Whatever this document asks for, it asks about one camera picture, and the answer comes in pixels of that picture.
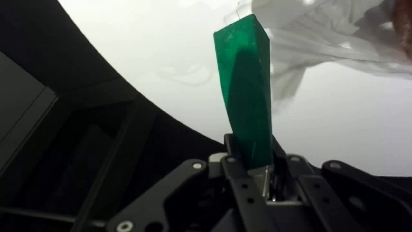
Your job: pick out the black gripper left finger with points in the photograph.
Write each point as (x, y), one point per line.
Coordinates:
(245, 189)

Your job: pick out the green bottle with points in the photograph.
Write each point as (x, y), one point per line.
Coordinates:
(246, 95)

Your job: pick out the translucent white plastic bag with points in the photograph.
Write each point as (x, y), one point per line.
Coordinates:
(326, 39)

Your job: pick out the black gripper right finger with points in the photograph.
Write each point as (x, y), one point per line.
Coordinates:
(342, 194)

